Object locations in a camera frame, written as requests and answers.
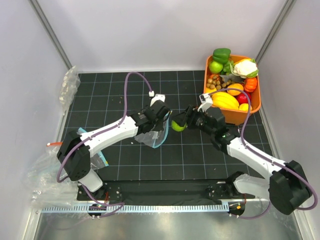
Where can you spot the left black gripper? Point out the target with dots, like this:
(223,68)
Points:
(160,127)

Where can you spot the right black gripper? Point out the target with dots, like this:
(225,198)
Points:
(188,116)

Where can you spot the green lime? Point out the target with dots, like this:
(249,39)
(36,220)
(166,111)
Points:
(175,126)

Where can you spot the clear zip bag blue zipper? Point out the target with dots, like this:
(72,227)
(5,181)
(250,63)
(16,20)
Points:
(153,139)

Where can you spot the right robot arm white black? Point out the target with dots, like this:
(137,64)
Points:
(284,184)

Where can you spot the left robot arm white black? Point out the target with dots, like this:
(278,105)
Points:
(74,153)

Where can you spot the spare zip bag blue zipper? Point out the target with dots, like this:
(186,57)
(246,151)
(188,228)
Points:
(97,158)

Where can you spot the bag of white pieces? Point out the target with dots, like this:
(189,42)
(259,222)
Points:
(70,84)

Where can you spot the pile of clear zip bags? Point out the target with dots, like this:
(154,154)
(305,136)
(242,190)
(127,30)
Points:
(41,179)

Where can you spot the yellow star fruit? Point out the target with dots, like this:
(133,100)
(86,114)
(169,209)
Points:
(225,101)

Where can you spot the brown nut cluster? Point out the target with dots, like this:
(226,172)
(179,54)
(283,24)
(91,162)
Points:
(215,82)

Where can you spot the orange mango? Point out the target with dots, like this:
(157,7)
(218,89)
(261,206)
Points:
(235,89)

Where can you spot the green apple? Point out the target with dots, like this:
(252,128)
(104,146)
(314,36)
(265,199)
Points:
(215,67)

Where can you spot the yellow lemon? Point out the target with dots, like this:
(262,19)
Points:
(244,107)

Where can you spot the red apple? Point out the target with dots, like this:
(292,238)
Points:
(243,98)

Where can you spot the black gridded mat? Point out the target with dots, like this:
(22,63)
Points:
(186,155)

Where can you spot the green grape bunch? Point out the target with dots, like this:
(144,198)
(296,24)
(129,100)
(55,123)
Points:
(228,67)

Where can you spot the green bell pepper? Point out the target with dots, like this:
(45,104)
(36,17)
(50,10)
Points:
(221,55)

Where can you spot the small orange pumpkin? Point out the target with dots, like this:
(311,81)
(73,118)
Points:
(250,84)

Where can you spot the white cauliflower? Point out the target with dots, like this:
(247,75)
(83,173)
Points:
(246,69)

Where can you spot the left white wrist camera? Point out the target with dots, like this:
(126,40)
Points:
(156,97)

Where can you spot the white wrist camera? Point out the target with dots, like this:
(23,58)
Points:
(206,102)
(156,97)

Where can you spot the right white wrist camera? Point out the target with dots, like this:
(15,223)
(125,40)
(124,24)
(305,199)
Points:
(206,102)

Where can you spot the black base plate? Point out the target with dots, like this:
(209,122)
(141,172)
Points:
(162,190)

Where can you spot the slotted cable duct rail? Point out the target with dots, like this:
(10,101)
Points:
(91,208)

